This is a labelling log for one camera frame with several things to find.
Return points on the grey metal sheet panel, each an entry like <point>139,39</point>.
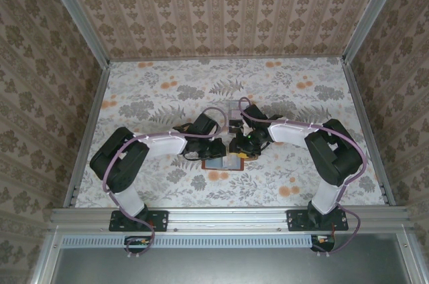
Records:
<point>218,267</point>

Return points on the floral patterned table cover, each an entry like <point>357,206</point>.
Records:
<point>151,79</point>

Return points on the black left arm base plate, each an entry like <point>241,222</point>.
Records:
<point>161,220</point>

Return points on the black connector box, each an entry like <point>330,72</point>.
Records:
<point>323,243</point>
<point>137,243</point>

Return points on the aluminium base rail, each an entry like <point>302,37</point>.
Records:
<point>228,218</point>

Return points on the brown leather card holder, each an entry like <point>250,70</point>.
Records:
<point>214,164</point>

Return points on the aluminium frame post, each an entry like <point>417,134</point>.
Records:
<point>375,9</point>
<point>77,12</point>

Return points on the aluminium table side rail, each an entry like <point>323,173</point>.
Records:
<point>90,130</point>
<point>367,130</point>

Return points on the pale purple plastic card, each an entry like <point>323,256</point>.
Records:
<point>235,115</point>

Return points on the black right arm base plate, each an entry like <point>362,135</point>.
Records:
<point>295,220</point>

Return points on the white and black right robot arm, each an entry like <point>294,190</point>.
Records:
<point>288,133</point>

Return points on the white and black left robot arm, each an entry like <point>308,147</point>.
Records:
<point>164,145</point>

